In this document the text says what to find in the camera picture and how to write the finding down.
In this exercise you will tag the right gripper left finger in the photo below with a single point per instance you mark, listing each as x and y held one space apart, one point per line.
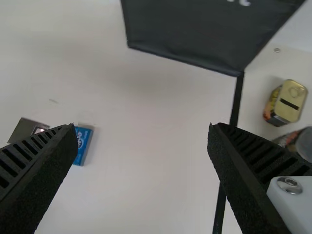
36 175

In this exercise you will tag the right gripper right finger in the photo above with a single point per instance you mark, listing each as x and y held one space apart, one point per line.
248 175

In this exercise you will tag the small blue box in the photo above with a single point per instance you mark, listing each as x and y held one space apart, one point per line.
85 146

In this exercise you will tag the can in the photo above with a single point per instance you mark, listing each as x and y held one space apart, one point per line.
302 143

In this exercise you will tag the black strip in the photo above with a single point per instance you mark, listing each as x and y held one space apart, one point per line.
237 102

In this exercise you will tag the rectangular tin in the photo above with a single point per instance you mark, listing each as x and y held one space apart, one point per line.
290 102

